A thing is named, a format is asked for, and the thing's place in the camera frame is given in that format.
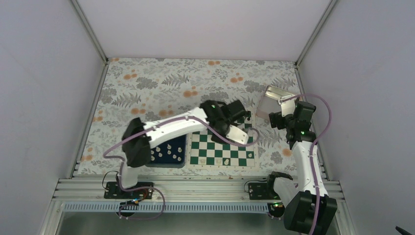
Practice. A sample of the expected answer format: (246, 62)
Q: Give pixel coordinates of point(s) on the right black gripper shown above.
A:
(274, 116)

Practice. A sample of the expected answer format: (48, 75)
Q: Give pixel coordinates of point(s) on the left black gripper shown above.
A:
(215, 138)

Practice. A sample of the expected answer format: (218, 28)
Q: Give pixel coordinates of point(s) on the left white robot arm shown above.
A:
(140, 137)

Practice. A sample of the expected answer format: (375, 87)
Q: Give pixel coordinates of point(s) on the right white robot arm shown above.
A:
(308, 207)

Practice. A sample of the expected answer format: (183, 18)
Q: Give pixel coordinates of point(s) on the green white chess board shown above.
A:
(199, 144)

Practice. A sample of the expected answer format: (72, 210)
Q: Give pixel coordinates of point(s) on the silver metal tin box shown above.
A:
(269, 102)

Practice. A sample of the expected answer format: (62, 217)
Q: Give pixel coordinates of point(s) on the dark blue plastic tray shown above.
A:
(169, 154)

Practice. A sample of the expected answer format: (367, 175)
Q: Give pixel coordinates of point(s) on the floral patterned table mat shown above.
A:
(154, 89)

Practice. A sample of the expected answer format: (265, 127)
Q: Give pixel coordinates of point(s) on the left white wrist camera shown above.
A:
(237, 135)

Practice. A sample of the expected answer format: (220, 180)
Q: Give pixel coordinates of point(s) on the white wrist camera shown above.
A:
(287, 104)
(237, 135)

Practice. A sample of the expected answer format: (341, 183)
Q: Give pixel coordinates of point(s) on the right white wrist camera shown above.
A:
(287, 104)

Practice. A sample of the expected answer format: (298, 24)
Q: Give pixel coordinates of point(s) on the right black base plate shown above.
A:
(261, 191)

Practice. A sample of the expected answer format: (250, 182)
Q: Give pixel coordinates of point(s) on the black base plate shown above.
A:
(261, 191)
(113, 191)

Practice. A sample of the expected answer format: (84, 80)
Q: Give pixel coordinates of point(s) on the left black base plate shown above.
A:
(113, 191)

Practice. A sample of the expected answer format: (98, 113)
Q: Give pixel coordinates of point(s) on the aluminium rail frame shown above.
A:
(169, 194)

